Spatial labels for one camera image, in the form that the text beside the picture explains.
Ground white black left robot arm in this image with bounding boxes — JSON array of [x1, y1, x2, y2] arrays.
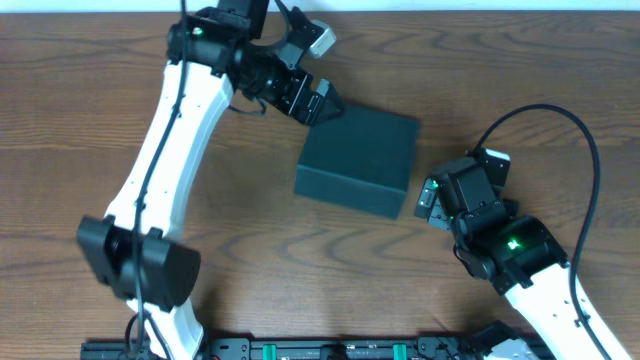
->
[[76, 1, 344, 359]]

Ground dark green box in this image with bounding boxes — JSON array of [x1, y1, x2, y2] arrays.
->
[[294, 105, 419, 219]]

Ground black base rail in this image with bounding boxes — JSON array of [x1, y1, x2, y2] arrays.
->
[[79, 335, 551, 360]]

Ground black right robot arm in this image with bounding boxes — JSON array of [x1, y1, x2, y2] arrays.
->
[[415, 155, 629, 359]]

